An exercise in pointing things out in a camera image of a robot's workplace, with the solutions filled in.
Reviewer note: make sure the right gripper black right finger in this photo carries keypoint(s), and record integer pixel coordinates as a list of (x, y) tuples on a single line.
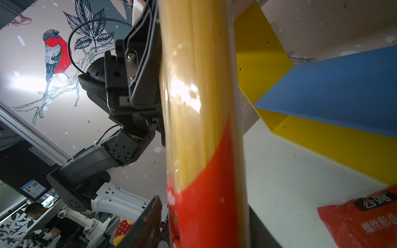
[(260, 235)]

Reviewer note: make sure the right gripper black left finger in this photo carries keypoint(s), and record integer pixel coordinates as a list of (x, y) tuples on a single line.
[(145, 233)]

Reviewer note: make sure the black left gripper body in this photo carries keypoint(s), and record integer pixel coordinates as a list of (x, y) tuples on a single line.
[(126, 85)]

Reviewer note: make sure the red spaghetti pack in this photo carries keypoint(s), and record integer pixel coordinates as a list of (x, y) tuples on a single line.
[(206, 177)]

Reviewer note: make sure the red fusilli bag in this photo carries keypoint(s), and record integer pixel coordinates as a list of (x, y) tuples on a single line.
[(368, 222)]

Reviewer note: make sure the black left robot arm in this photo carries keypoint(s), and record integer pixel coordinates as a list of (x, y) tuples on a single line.
[(83, 183)]

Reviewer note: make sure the yellow wooden shelf unit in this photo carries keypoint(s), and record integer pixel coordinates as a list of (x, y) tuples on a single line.
[(323, 75)]

